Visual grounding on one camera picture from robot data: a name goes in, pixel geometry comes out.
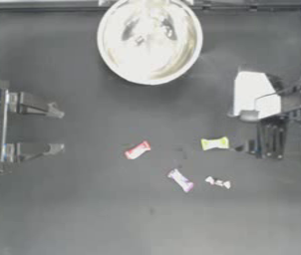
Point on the green candy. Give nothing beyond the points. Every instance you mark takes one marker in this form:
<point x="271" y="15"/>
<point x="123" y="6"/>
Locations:
<point x="215" y="143"/>

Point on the white twisted wrapper candy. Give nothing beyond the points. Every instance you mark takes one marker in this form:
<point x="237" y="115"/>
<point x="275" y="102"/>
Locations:
<point x="139" y="40"/>
<point x="218" y="182"/>

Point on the red candy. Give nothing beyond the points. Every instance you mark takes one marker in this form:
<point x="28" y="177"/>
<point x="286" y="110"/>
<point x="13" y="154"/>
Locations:
<point x="138" y="150"/>

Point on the steel bowl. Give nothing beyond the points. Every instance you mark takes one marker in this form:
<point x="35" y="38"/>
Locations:
<point x="148" y="56"/>

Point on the purple wrapped candy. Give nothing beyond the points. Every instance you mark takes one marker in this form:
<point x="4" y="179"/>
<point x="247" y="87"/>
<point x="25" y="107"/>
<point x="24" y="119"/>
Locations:
<point x="180" y="180"/>

